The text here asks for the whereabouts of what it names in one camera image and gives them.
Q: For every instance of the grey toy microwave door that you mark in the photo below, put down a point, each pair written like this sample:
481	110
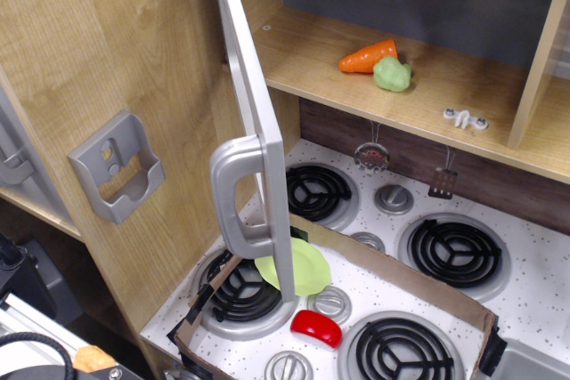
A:
258	152

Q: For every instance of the back left black burner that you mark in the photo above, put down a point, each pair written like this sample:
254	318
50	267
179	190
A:
322	194

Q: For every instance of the black burner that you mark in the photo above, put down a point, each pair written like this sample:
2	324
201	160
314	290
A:
246	307
397	345
459	251
322	194

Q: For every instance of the hanging silver strainer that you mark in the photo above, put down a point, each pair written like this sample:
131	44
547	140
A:
372	155

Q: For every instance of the grey middle stove knob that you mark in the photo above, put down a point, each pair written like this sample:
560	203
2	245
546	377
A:
370	240

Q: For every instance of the grey stove knob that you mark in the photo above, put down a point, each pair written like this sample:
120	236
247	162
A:
288	365
370	240
332	302
393	199

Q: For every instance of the light green toy plate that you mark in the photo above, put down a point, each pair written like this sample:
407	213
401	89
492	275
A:
311	270

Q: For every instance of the grey back stove knob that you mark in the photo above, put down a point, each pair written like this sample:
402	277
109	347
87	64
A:
393	199

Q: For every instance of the orange toy carrot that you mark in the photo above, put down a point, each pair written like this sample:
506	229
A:
364	60

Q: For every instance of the front left black burner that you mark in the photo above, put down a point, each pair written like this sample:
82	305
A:
246	307

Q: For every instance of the green toy lettuce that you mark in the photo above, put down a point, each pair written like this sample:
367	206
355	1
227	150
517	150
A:
392	75

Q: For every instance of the grey centre stove knob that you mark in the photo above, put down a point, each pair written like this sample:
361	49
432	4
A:
332	302

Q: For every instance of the hanging toy spatula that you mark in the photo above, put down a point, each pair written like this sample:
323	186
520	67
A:
444	179

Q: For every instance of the red toy cheese wedge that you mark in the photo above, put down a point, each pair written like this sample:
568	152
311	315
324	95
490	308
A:
318	327

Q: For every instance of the white door latch clip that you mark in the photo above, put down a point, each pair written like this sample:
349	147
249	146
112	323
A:
463	118

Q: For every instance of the back right black burner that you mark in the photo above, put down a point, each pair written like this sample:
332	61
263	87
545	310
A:
459	251

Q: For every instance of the grey front stove knob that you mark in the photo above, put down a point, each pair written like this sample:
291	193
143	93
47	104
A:
288	365

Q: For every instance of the front right black burner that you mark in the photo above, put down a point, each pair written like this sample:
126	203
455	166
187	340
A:
397	345

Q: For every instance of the brown cardboard tray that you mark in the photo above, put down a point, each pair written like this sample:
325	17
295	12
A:
373	281

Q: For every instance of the grey toy sink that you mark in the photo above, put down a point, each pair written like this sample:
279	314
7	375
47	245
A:
521	362

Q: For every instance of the grey wall phone holder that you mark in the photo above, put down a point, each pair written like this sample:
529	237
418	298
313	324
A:
109	151

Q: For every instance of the grey cabinet door handle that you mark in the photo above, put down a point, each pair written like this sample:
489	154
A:
16	167

